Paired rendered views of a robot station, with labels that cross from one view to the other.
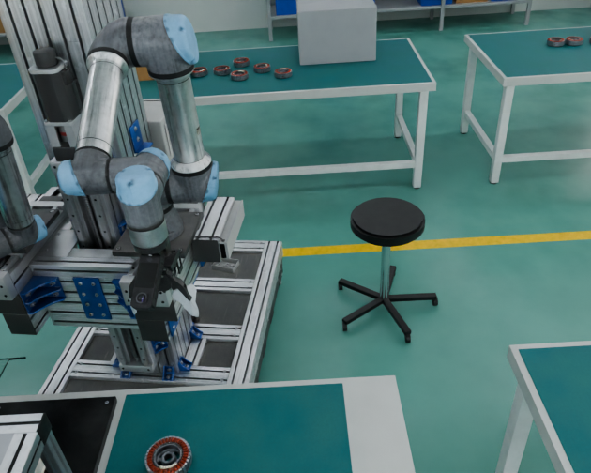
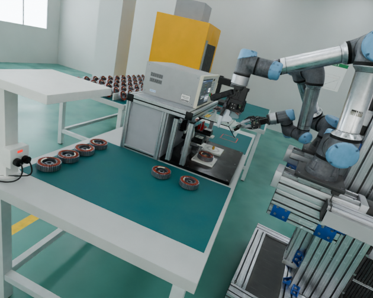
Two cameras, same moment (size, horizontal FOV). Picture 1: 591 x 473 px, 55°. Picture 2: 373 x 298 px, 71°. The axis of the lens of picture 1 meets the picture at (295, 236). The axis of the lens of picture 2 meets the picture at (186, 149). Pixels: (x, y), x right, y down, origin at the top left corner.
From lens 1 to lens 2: 1.53 m
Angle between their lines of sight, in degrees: 88
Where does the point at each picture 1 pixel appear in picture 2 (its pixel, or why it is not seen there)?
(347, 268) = not seen: outside the picture
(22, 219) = (299, 123)
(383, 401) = (178, 264)
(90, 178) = not seen: hidden behind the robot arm
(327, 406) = (189, 237)
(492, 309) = not seen: outside the picture
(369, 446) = (151, 239)
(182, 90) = (357, 77)
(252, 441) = (184, 206)
